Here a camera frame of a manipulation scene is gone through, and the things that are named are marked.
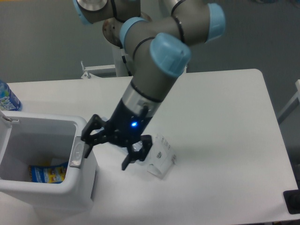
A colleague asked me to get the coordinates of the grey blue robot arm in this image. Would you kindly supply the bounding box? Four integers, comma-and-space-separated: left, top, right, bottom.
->
73, 0, 225, 170

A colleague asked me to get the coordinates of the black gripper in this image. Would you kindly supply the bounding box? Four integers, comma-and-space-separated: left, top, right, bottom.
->
81, 101, 152, 171

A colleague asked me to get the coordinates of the black table corner device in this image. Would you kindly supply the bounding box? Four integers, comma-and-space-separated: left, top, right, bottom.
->
283, 189, 300, 215

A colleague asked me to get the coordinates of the blue yellow snack wrapper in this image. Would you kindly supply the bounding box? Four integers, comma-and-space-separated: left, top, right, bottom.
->
29, 162, 68, 184

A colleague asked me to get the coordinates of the clear blue plastic bottle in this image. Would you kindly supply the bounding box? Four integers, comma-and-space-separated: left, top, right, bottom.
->
96, 117, 149, 165

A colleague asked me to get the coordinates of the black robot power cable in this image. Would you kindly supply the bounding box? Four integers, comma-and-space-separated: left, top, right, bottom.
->
120, 45, 132, 77

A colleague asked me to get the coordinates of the white push-lid trash can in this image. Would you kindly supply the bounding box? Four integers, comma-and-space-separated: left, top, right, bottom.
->
0, 111, 99, 211

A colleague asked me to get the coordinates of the blue labelled water bottle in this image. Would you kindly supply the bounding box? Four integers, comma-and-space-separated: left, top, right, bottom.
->
0, 81, 23, 111

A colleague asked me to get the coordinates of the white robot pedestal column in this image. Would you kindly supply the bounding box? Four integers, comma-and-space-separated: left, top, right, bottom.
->
102, 11, 150, 77

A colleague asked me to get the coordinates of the white frame at right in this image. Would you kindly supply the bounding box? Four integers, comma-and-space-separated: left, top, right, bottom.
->
277, 79, 300, 124

